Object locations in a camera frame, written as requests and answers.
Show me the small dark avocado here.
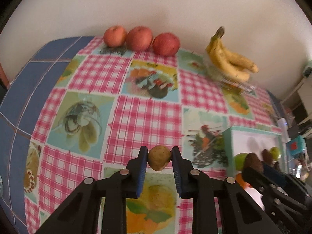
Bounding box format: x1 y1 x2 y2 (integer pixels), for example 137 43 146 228
243 153 264 173

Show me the orange mandarin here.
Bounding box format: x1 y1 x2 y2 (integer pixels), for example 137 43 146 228
235 173 249 189

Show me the long dark wrinkled avocado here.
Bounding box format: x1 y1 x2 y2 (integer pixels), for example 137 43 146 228
262 149 273 166

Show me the small green fruit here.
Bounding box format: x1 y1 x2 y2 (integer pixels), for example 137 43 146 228
234 153 248 171

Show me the large green fruit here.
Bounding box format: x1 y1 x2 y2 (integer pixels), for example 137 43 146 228
270 146 281 161

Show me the white teal-edged tray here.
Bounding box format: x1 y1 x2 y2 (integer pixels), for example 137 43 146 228
222 126 287 210

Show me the teal box red label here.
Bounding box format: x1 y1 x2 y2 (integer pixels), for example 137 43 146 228
286 135 306 156

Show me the black charger plug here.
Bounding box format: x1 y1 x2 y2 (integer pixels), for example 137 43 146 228
287 125 300 139

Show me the white power strip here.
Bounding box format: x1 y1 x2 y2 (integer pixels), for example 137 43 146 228
277 118 290 143

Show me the fruit pattern plaid tablecloth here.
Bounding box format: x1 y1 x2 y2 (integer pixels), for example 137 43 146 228
24 37 281 233

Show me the clear plastic fruit box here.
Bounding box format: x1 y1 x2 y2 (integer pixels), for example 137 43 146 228
203 53 258 94

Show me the lower yellow banana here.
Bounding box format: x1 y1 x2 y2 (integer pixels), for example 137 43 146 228
206 36 250 82

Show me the yellow banana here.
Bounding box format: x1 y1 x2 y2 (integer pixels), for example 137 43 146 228
215 26 259 74
206 36 250 82

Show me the upper yellow banana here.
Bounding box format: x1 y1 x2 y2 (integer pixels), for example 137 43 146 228
215 26 259 74

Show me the large red apple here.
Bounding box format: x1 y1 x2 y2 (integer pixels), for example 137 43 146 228
152 32 180 57

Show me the middle red apple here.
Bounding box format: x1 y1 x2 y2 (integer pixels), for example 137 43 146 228
126 26 153 51

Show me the small red apple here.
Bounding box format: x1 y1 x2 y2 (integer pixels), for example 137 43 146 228
103 25 127 48

